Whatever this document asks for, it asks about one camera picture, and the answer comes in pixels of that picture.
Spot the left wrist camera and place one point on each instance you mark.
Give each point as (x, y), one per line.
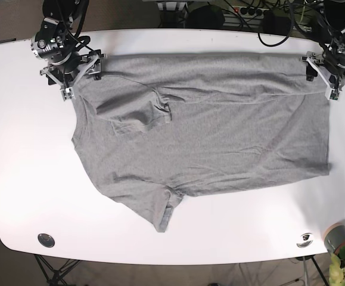
(334, 96)

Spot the white power strip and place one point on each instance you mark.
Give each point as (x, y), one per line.
(249, 12)

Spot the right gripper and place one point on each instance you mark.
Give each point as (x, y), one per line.
(69, 58)

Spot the left table grommet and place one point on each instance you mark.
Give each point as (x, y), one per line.
(46, 240)

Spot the black folding stand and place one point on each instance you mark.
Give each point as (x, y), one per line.
(56, 277)

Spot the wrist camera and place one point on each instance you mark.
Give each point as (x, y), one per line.
(67, 94)
(334, 96)

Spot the grey T-shirt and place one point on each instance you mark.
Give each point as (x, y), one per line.
(157, 128)

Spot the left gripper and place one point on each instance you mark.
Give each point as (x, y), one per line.
(328, 64)

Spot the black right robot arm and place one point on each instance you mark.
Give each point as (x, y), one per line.
(73, 11)

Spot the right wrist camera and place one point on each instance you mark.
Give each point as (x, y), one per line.
(67, 94)

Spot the grey plant pot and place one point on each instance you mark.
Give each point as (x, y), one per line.
(334, 238)

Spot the table grommet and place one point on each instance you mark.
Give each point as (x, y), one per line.
(46, 240)
(305, 240)

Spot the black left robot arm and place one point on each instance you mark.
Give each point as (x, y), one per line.
(328, 30)

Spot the right table grommet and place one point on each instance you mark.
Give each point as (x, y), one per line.
(305, 240)

